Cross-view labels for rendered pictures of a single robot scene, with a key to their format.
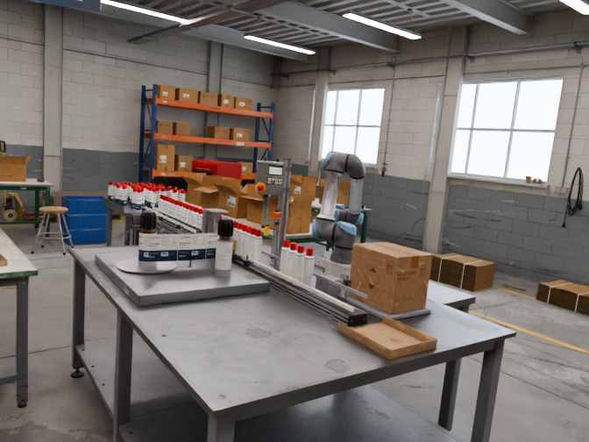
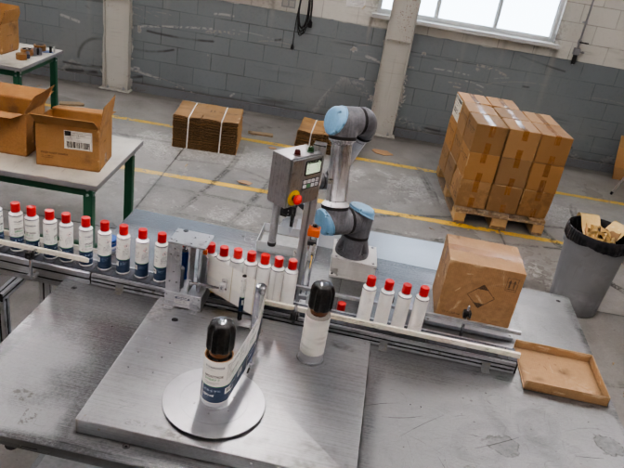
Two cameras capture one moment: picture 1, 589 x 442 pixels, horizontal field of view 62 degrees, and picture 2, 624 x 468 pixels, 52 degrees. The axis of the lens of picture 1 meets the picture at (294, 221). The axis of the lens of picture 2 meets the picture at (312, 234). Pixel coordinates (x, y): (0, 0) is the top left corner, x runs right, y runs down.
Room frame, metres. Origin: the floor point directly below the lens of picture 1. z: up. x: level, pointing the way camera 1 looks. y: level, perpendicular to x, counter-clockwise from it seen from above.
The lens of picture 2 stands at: (1.39, 1.78, 2.23)
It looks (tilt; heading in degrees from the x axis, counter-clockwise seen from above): 26 degrees down; 309
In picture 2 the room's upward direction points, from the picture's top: 10 degrees clockwise
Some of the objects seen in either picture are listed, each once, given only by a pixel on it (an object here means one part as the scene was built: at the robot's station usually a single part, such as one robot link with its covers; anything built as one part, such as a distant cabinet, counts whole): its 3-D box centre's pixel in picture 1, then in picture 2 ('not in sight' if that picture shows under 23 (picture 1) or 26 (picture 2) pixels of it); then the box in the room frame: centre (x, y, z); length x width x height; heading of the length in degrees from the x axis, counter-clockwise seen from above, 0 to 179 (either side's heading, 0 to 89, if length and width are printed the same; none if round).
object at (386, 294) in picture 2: (292, 262); (384, 304); (2.45, -0.01, 0.98); 0.05 x 0.05 x 0.20
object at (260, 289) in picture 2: not in sight; (258, 307); (2.71, 0.40, 0.97); 0.05 x 0.05 x 0.19
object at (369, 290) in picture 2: (285, 259); (367, 300); (2.51, 0.03, 0.98); 0.05 x 0.05 x 0.20
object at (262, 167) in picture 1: (270, 178); (295, 175); (2.84, 0.16, 1.38); 0.17 x 0.10 x 0.19; 90
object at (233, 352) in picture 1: (256, 285); (328, 344); (2.54, 0.18, 0.82); 2.10 x 1.50 x 0.02; 35
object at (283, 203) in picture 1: (282, 216); (306, 226); (2.82, 0.07, 1.16); 0.04 x 0.04 x 0.67; 35
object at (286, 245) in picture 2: (324, 259); (288, 240); (3.17, -0.22, 0.85); 0.27 x 0.20 x 0.05; 37
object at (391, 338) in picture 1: (386, 335); (559, 370); (1.89, -0.41, 0.85); 0.30 x 0.26 x 0.04; 35
